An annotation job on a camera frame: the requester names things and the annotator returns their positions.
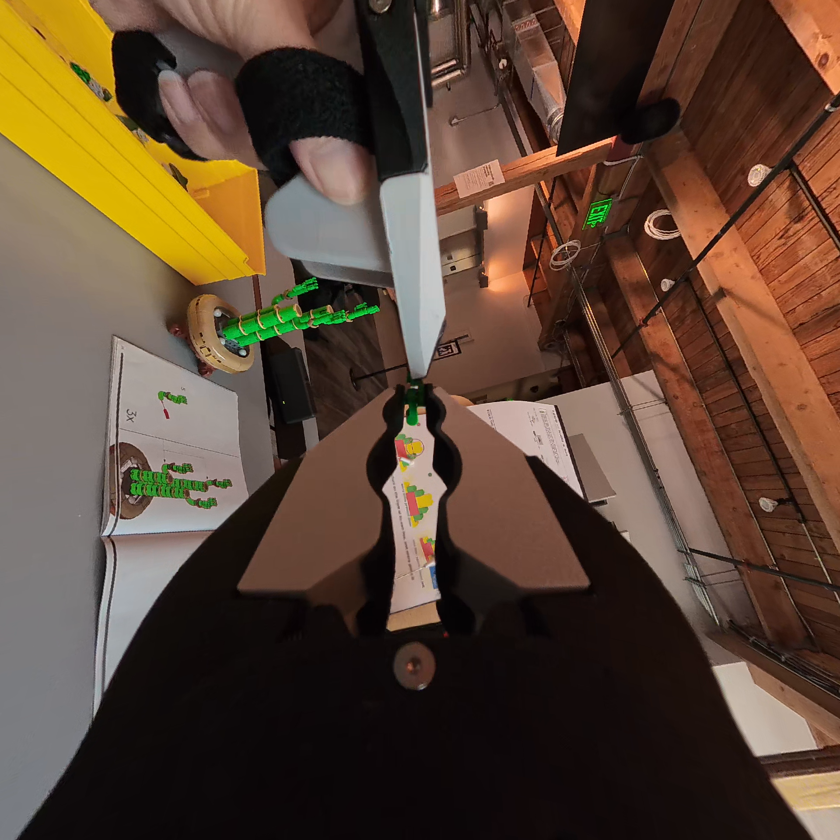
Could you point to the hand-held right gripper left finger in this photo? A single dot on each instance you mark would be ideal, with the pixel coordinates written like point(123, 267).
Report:
point(308, 525)

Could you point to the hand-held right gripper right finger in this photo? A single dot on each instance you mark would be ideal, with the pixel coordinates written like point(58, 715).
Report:
point(512, 525)

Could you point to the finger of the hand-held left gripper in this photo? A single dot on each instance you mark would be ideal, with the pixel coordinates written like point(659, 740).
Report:
point(417, 262)

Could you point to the small green lego piece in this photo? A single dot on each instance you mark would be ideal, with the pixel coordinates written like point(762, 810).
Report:
point(412, 410)

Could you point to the lego instruction booklet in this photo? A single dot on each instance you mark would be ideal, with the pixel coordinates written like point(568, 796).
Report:
point(177, 433)

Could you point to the green lego bamboo model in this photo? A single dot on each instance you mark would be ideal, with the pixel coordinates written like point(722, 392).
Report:
point(262, 321)

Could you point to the pile of loose lego pieces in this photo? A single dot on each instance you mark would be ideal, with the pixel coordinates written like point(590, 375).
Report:
point(88, 77)

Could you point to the person's left hand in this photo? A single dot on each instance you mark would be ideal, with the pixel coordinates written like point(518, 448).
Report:
point(229, 26)

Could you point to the white printed sign board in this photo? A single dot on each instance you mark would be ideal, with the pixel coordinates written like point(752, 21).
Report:
point(538, 439)

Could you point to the grey laptop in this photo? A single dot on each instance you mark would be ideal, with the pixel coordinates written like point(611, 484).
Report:
point(590, 469)

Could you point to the illustrated poster board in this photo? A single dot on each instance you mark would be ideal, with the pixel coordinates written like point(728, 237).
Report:
point(413, 505)

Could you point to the white paper notice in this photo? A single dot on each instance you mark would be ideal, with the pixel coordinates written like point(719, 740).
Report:
point(479, 178)

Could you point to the black speaker box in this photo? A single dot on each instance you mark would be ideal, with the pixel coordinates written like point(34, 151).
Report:
point(292, 387)

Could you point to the green exit sign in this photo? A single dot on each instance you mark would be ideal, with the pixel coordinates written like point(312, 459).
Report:
point(597, 213)

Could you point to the black flat panel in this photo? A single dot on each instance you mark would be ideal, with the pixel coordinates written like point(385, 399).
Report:
point(610, 65)

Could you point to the yellow plastic bin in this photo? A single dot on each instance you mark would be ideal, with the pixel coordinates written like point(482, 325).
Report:
point(98, 164)

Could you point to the metal air duct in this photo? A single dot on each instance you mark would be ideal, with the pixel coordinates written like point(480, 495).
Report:
point(541, 72)

